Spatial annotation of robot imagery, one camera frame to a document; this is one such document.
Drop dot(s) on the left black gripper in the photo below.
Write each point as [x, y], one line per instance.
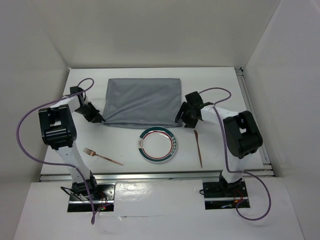
[95, 116]

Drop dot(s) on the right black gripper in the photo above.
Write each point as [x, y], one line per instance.
[190, 123]

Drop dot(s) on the grey cloth napkin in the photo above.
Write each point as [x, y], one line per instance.
[141, 103]

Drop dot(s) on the white plate green red rim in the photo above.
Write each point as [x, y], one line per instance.
[157, 145]

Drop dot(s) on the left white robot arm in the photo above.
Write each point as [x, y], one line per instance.
[58, 131]

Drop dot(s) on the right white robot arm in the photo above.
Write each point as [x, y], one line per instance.
[240, 135]

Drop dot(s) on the copper knife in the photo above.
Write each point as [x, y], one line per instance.
[198, 147]

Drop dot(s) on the copper fork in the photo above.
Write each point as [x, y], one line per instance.
[93, 154]

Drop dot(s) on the aluminium rail front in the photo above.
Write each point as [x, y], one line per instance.
[150, 176]

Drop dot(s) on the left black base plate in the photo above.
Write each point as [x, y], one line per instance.
[102, 198]

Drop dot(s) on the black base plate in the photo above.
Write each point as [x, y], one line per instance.
[217, 199]
[102, 198]

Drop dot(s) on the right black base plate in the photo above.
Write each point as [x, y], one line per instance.
[217, 199]

